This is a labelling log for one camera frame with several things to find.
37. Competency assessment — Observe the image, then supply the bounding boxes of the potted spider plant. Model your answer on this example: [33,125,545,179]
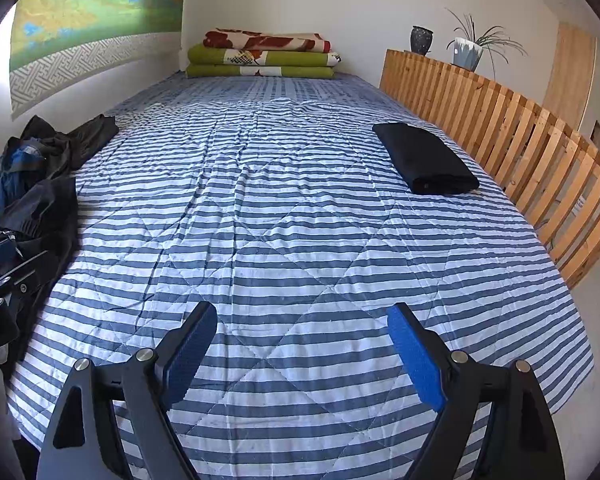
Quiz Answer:
[446,8,528,76]

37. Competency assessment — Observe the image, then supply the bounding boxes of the blue white striped bedspread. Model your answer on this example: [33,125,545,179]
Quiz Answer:
[7,75,594,479]

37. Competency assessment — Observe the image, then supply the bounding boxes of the wooden door panel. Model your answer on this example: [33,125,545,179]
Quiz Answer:
[543,22,597,130]

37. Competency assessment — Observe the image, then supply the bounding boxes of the folded black garment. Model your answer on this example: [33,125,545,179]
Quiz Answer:
[373,122,479,195]

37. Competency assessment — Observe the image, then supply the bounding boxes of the dark jacket pile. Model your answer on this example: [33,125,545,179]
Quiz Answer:
[0,115,119,363]

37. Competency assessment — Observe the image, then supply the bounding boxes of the wooden slatted bed rail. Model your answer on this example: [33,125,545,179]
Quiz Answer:
[379,50,600,288]

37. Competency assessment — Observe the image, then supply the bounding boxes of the dark ceramic vase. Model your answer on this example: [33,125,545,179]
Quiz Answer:
[410,25,434,56]

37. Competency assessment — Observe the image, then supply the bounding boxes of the green folded blanket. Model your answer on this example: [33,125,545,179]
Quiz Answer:
[185,44,341,79]

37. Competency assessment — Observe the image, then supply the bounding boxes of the red cream folded blanket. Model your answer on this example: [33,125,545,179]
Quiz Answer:
[202,28,332,53]

